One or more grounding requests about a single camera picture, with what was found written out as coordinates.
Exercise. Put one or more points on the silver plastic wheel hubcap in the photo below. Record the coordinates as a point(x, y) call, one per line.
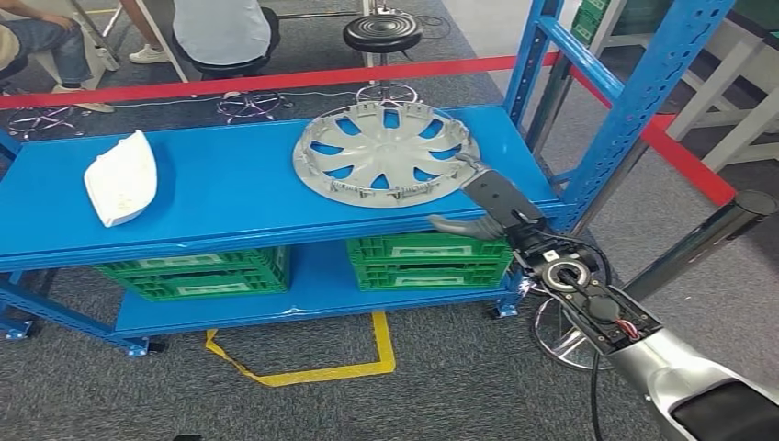
point(383, 155)

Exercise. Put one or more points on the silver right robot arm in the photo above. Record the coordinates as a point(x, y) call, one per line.
point(645, 359)

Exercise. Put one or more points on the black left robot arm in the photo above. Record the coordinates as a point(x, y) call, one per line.
point(187, 437)

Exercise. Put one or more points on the blue metal shelf rack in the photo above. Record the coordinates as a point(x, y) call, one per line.
point(243, 170)

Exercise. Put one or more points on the red barrier belt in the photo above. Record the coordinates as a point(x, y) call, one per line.
point(274, 80)
point(688, 164)

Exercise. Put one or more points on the black round stool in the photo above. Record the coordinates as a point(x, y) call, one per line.
point(382, 33)
point(9, 68)
point(231, 68)

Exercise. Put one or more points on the white power strip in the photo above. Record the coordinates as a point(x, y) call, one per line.
point(383, 10)

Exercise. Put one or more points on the person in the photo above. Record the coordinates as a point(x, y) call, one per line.
point(55, 42)
point(219, 30)
point(148, 55)

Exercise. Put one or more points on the white plastic mirror cover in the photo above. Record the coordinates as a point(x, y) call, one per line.
point(120, 182)

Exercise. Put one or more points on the green plastic crate stack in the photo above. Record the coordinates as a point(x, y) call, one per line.
point(589, 21)

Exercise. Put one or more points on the dark grey metal post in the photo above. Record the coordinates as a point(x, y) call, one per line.
point(548, 103)

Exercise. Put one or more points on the chrome stanchion post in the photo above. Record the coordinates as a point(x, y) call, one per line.
point(700, 249)
point(615, 182)

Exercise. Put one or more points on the white table frame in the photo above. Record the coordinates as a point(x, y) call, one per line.
point(163, 42)

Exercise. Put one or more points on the white workbench frame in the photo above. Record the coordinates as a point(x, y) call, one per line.
point(718, 85)

